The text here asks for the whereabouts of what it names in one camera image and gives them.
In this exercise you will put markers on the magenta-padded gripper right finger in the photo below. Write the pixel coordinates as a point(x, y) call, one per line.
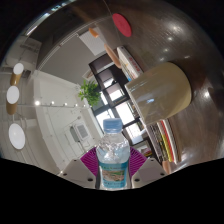
point(146, 171)

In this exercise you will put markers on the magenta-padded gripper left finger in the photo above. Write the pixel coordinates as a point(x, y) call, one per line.
point(78, 171)

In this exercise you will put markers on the clear water bottle blue cap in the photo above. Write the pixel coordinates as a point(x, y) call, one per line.
point(113, 160)

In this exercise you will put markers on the ceiling air conditioner unit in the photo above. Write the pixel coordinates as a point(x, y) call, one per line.
point(80, 132)

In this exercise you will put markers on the ceiling lights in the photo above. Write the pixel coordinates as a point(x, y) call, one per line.
point(16, 136)

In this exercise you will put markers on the potted green plant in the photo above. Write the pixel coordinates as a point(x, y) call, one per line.
point(90, 93)

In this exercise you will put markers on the cream ceramic cup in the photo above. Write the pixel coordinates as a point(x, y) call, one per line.
point(160, 93)

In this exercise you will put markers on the low dark shelf unit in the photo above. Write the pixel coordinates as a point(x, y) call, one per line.
point(110, 80)

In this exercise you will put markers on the flat round red coaster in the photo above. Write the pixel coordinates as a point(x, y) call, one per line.
point(122, 25)

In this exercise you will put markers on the white wall radiator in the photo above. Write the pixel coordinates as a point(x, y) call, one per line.
point(91, 42)

